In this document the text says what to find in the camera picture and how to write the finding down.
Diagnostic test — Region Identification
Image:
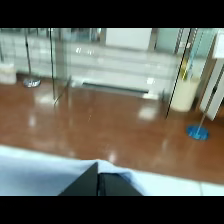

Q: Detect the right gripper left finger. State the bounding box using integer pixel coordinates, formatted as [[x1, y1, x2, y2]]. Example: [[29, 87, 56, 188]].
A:
[[58, 162, 100, 197]]

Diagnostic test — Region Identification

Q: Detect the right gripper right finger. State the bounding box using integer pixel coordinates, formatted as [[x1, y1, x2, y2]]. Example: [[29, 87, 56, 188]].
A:
[[98, 172, 143, 197]]

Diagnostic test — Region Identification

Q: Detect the light blue shirt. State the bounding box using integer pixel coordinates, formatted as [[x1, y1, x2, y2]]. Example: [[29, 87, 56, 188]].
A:
[[0, 153, 152, 197]]

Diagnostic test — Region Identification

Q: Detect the blue round stand foot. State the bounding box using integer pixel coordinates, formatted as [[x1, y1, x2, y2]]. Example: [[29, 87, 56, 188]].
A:
[[185, 124, 210, 141]]

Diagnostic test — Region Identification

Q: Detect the cream round bin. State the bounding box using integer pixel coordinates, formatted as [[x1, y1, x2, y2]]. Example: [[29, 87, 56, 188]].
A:
[[169, 77, 200, 113]]

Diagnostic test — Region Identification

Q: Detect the silver round stand foot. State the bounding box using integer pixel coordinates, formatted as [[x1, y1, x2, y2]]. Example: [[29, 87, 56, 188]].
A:
[[22, 76, 42, 89]]

